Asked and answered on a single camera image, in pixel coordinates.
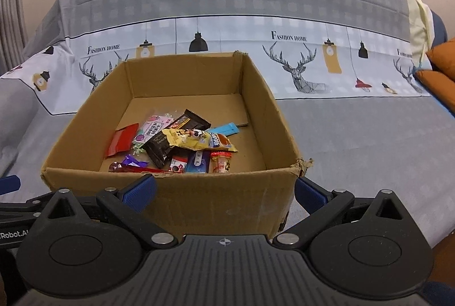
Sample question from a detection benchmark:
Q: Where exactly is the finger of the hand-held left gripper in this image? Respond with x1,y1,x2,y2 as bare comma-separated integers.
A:
0,175,21,196
0,194,54,221

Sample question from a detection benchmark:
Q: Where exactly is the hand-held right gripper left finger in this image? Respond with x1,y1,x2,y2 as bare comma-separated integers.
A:
39,174,179,250

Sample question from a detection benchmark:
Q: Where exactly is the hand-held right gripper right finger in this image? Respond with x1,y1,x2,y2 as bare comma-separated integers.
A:
273,177,413,250

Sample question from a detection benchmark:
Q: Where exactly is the dark red pouch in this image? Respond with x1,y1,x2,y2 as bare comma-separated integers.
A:
108,162,171,174

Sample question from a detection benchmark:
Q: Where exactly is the purple snack packet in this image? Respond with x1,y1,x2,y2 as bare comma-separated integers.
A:
121,155,150,168

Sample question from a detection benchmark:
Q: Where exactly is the red white cookie packet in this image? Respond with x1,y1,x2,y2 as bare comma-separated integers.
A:
171,155,189,173

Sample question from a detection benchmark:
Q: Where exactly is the black snack packet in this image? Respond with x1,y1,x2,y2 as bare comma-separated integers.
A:
142,130,178,169

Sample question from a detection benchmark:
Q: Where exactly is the dark blue packet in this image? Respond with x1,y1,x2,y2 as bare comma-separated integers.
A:
185,150,211,173

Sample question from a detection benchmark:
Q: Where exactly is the pink candy bag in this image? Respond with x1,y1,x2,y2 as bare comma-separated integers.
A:
131,111,178,154

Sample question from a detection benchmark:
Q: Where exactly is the yellow cartoon snack packet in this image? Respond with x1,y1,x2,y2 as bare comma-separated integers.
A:
162,128,214,151

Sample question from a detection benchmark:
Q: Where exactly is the cardboard box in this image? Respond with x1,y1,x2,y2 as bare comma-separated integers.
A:
40,51,314,239

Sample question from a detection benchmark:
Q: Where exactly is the clear red yellow snack packet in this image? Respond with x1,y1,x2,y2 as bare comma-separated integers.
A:
210,150,235,174

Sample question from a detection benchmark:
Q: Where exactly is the brown chocolate bar packet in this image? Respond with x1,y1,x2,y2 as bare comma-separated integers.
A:
167,109,212,132

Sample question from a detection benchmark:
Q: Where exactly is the blue orange snack packet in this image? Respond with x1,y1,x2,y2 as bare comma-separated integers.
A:
206,131,238,153

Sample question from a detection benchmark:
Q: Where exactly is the light blue packet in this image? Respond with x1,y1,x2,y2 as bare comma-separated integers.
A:
208,122,239,136

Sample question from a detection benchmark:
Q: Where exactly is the orange pillow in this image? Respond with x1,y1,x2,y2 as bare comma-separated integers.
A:
414,69,455,115
427,38,455,79

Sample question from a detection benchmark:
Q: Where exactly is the grey curtain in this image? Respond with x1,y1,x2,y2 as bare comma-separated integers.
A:
0,0,29,72

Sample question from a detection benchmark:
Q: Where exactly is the cream cloth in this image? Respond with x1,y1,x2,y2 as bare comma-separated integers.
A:
403,0,435,59

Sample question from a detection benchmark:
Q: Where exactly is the dark blue pillow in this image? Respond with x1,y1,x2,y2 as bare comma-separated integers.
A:
430,11,448,47

